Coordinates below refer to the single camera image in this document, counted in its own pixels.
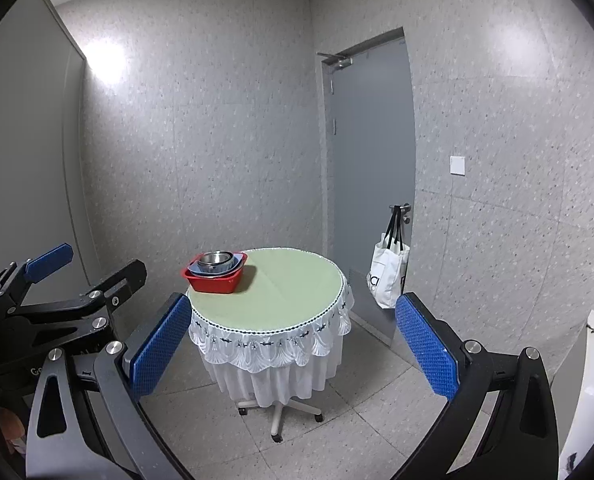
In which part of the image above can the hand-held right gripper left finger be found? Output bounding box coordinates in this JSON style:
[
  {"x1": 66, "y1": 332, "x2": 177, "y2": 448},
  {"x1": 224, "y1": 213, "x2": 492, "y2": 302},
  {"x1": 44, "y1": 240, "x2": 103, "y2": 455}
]
[{"x1": 24, "y1": 292, "x2": 193, "y2": 480}]

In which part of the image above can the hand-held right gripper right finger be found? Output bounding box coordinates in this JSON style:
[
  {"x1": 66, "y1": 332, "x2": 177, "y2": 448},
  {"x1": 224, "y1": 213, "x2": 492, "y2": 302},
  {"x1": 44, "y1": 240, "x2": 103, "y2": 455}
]
[{"x1": 392, "y1": 292, "x2": 560, "y2": 480}]

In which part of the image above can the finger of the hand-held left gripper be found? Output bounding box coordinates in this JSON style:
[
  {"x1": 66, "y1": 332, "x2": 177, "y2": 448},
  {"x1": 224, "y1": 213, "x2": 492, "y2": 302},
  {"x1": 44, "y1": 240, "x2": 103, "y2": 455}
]
[
  {"x1": 25, "y1": 243, "x2": 74, "y2": 281},
  {"x1": 89, "y1": 259, "x2": 148, "y2": 312}
]

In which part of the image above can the red plastic basin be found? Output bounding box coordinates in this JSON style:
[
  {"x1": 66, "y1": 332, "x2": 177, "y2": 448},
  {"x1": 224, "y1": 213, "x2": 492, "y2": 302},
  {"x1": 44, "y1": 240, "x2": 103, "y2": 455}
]
[{"x1": 180, "y1": 252, "x2": 249, "y2": 295}]

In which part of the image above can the small steel bowl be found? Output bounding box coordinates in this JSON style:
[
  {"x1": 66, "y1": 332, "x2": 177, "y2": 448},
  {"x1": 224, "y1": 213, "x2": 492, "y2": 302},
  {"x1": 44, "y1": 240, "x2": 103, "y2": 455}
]
[{"x1": 198, "y1": 251, "x2": 234, "y2": 274}]

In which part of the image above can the blue plastic bowl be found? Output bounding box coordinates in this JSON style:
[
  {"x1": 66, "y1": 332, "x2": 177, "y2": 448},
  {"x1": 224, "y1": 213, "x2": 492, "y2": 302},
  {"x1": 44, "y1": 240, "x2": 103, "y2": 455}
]
[{"x1": 188, "y1": 254, "x2": 244, "y2": 279}]

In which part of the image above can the person's left hand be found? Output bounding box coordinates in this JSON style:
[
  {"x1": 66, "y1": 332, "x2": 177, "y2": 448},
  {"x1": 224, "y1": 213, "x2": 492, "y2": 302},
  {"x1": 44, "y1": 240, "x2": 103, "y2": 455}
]
[{"x1": 0, "y1": 406, "x2": 28, "y2": 457}]

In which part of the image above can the white tote bag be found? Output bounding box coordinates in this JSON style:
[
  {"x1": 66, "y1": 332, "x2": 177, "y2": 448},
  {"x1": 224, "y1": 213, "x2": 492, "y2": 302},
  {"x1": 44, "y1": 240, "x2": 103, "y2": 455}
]
[{"x1": 367, "y1": 207, "x2": 411, "y2": 310}]

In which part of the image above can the round table with white skirt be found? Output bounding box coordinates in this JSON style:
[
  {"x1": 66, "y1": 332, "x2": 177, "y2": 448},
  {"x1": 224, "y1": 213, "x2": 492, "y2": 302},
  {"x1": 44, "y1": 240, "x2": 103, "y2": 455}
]
[{"x1": 187, "y1": 247, "x2": 354, "y2": 407}]

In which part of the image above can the white wheeled table base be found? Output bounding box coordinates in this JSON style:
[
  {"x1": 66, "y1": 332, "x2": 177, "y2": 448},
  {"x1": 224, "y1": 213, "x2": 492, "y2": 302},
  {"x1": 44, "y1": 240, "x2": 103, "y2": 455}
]
[{"x1": 237, "y1": 396, "x2": 324, "y2": 444}]

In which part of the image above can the grey door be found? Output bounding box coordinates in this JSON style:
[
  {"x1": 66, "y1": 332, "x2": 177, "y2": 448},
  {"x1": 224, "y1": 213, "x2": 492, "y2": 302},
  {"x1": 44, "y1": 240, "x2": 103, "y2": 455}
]
[{"x1": 322, "y1": 27, "x2": 417, "y2": 347}]

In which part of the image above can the metal door closer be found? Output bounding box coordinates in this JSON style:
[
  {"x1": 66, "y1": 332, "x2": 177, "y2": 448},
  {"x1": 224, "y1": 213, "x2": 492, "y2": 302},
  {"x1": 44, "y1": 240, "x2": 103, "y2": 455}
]
[{"x1": 317, "y1": 51, "x2": 354, "y2": 67}]

